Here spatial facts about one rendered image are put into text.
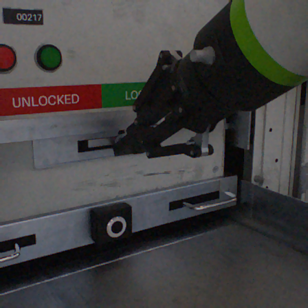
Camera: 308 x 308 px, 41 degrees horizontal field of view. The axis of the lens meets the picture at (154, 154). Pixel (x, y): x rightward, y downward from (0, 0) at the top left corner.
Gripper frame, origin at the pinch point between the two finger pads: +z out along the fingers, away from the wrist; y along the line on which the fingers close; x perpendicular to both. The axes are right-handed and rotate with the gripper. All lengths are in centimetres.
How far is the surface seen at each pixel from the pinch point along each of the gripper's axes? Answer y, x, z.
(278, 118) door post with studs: -1.4, 32.5, 2.2
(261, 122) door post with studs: -1.3, 28.5, 2.7
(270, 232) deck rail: 17.3, 24.8, 5.6
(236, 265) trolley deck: 20.0, 12.3, 1.9
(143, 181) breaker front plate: 3.7, 6.3, 10.6
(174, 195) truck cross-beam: 7.0, 11.6, 11.1
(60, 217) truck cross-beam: 6.5, -8.4, 11.1
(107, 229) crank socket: 9.9, -2.3, 10.0
